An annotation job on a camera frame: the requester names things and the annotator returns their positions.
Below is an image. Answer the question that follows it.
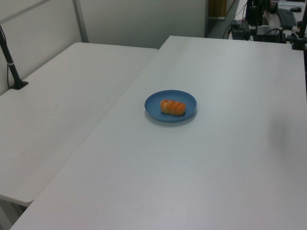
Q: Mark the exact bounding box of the orange twisted bread roll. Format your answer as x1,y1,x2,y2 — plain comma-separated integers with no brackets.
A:
160,99,186,116

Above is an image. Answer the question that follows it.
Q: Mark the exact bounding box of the black flat electronics unit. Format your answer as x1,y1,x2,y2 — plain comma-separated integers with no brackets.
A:
258,33,288,44

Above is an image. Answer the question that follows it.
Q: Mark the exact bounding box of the blue round plate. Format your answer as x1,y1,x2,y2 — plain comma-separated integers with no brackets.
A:
144,90,198,122

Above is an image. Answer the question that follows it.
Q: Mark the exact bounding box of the black pole stand with base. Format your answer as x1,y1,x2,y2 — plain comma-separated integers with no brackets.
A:
0,23,29,91

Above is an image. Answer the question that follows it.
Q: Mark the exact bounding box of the black camera stand clamp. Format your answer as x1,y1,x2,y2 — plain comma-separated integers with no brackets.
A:
291,20,307,51

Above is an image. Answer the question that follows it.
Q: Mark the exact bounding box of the grey metal partition post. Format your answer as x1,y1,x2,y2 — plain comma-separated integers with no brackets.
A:
72,0,90,44

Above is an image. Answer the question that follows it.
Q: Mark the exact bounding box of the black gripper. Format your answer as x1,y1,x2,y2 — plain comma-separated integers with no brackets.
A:
248,5,259,37

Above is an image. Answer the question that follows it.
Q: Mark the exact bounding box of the black equipment box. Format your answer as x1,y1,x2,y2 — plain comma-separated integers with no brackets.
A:
230,20,251,40

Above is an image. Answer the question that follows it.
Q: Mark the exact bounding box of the wooden cabinet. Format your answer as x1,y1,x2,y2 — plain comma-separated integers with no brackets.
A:
208,0,229,18

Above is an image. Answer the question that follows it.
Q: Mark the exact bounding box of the black computer keyboard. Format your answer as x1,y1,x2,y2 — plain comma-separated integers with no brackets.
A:
276,8,298,27

